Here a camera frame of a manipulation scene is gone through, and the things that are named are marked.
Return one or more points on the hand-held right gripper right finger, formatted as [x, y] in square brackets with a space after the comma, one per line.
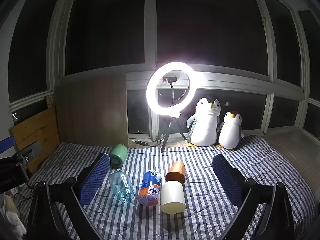
[227, 180]

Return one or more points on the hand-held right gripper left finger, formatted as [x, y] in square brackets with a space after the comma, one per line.
[94, 178]

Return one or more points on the clear blue glass cup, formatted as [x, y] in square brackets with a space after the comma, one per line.
[122, 185]

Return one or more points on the mint green cup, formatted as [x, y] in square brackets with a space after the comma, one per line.
[118, 155]

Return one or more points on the blue orange printed cup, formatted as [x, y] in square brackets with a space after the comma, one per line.
[149, 188]

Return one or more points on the white cup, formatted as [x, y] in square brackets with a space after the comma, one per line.
[172, 196]

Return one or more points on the striped blanket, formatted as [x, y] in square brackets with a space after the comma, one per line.
[200, 210]

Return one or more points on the wooden bed headboard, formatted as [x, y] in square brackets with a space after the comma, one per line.
[35, 130]

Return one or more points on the small penguin plush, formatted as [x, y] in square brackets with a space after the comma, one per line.
[230, 132]

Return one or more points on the white fluffy cloth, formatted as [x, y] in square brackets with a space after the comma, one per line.
[11, 215]

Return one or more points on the large penguin plush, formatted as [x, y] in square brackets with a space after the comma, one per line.
[203, 127]

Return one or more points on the black power strip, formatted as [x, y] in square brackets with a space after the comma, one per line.
[140, 143]

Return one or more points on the light wooden panel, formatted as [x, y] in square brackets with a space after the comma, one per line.
[92, 112]

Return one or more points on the black tripod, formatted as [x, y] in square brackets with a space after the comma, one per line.
[167, 132]

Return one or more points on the black phone holder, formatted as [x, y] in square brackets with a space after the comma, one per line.
[170, 78]

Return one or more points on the white window frame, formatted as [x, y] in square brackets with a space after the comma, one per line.
[56, 55]

